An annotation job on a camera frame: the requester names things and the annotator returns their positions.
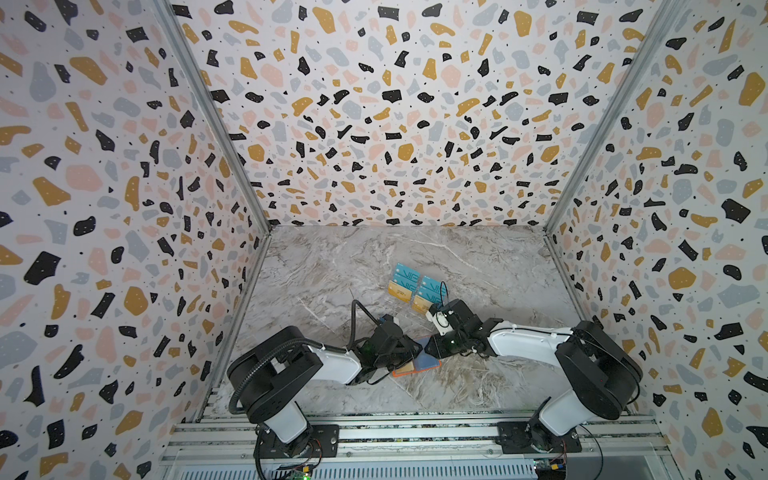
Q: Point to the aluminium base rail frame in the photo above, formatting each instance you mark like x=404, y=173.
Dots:
x=423, y=446

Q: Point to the orange card holder wallet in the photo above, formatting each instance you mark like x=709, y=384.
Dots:
x=424, y=361

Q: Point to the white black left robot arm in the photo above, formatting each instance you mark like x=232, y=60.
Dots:
x=267, y=379

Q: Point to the teal vip card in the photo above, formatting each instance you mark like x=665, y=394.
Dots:
x=434, y=286
x=432, y=294
x=405, y=281
x=406, y=273

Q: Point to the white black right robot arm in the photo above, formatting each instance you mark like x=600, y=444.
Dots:
x=602, y=378

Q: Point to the teal VIP card left upper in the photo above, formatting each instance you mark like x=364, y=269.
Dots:
x=406, y=273

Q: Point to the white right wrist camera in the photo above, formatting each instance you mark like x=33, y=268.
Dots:
x=438, y=318

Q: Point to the aluminium corner post left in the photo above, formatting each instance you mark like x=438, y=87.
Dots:
x=174, y=35

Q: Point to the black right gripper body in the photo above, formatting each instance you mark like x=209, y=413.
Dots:
x=441, y=343

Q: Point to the aluminium corner post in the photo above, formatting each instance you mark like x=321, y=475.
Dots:
x=663, y=22
x=174, y=35

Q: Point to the clear acrylic card display stand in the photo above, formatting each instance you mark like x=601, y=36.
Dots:
x=421, y=292

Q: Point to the teal VIP card left lower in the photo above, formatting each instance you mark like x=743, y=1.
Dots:
x=405, y=281

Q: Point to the teal VIP card right lower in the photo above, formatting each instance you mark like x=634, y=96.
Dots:
x=432, y=294

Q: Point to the gold vip card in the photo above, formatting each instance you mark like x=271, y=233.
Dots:
x=399, y=292
x=420, y=304
x=405, y=369

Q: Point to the teal VIP card right upper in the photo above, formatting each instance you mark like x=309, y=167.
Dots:
x=434, y=286

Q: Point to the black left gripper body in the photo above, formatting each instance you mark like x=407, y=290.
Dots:
x=403, y=354

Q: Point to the aluminium corner post right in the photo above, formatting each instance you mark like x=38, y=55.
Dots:
x=663, y=22

